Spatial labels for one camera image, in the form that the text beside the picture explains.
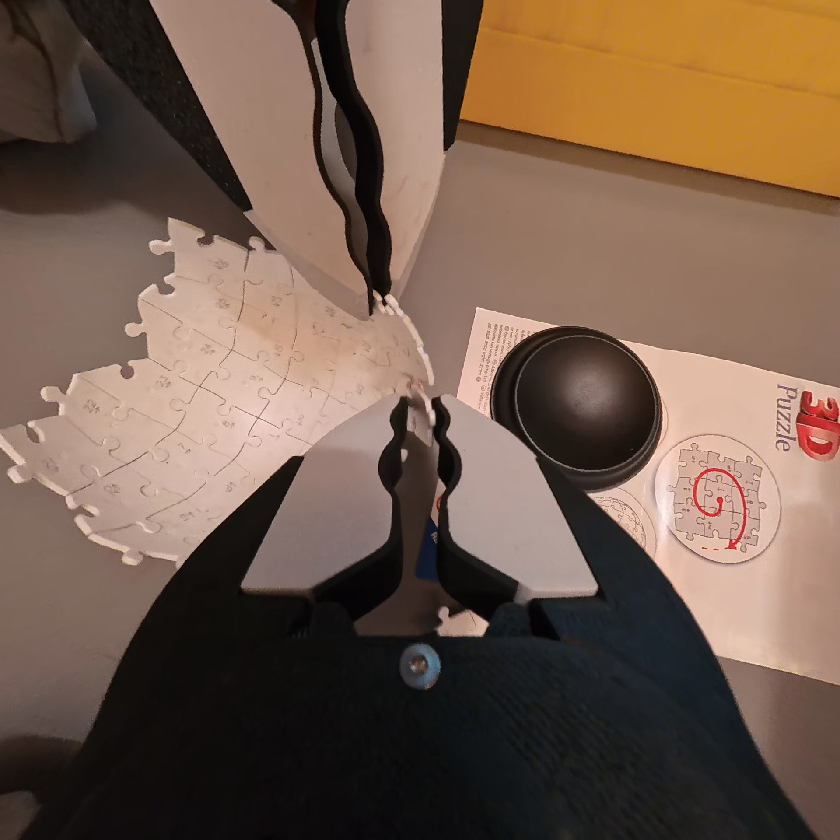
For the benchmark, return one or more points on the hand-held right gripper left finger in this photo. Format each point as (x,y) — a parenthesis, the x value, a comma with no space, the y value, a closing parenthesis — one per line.
(328,518)

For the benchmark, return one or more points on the small white puzzle piece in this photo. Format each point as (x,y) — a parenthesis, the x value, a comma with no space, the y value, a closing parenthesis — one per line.
(421,413)

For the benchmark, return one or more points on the black round ball stand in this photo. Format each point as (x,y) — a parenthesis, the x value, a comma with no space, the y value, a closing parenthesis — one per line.
(577,403)

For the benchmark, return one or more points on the loose white puzzle piece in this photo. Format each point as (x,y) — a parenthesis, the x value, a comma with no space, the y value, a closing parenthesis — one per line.
(459,620)

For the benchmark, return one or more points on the white partly built puzzle ball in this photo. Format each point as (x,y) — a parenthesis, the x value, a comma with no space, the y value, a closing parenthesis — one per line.
(197,407)

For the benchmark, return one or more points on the white puzzle instruction leaflet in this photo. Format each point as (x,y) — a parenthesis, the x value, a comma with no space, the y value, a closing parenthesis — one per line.
(754,604)

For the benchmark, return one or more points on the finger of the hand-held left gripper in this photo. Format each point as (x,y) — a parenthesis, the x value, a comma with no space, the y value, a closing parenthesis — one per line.
(262,111)
(407,118)

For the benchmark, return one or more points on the blue printed packaging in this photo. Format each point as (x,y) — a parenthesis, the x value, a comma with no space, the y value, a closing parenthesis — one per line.
(430,548)

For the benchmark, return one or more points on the grey cloth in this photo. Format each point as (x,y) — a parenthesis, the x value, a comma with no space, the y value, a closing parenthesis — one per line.
(33,72)

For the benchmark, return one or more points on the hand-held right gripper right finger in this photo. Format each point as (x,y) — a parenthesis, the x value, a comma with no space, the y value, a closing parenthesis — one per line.
(518,525)

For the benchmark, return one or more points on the yellow box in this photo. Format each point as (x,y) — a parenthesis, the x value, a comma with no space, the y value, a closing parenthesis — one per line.
(656,72)

